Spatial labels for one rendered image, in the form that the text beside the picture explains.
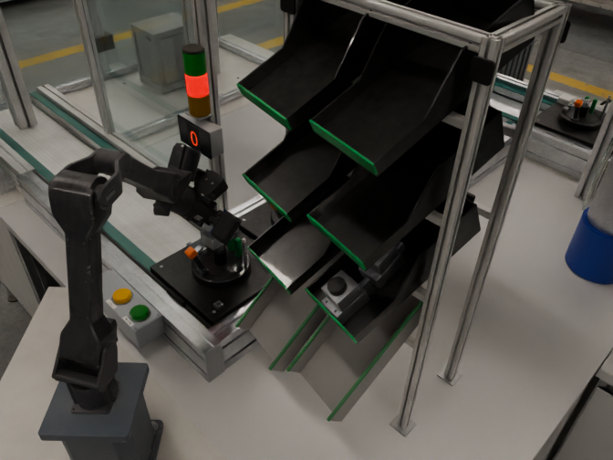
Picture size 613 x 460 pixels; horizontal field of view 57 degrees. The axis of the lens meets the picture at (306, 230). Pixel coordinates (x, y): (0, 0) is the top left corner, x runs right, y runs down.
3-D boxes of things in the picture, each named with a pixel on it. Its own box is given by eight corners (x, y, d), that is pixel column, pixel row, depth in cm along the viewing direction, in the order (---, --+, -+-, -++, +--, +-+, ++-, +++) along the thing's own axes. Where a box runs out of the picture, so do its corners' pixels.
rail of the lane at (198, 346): (209, 382, 121) (203, 350, 114) (25, 203, 169) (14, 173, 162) (228, 368, 124) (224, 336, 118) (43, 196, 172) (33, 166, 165)
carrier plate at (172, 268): (212, 328, 122) (212, 321, 120) (150, 272, 134) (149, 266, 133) (292, 274, 135) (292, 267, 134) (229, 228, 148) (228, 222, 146)
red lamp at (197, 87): (195, 99, 126) (193, 78, 123) (182, 92, 128) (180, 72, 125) (213, 92, 128) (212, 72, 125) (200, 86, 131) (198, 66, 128)
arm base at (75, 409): (70, 413, 93) (60, 392, 89) (82, 380, 98) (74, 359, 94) (112, 414, 93) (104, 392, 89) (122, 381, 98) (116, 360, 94)
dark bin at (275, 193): (291, 224, 87) (273, 195, 81) (247, 182, 95) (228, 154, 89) (421, 111, 91) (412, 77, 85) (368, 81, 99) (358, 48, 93)
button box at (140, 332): (139, 350, 123) (134, 331, 119) (90, 299, 134) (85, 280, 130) (166, 332, 127) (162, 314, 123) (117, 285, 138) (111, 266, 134)
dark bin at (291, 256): (290, 296, 97) (275, 275, 91) (251, 253, 105) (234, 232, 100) (408, 192, 101) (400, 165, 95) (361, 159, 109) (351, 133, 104)
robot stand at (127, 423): (67, 494, 103) (36, 435, 90) (92, 422, 114) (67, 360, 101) (148, 496, 103) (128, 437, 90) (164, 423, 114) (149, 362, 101)
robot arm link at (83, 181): (91, 182, 76) (117, 172, 82) (44, 174, 78) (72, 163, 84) (98, 379, 88) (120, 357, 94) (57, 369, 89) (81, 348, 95)
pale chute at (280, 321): (284, 372, 109) (269, 370, 105) (248, 329, 117) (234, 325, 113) (371, 257, 105) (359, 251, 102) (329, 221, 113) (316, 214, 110)
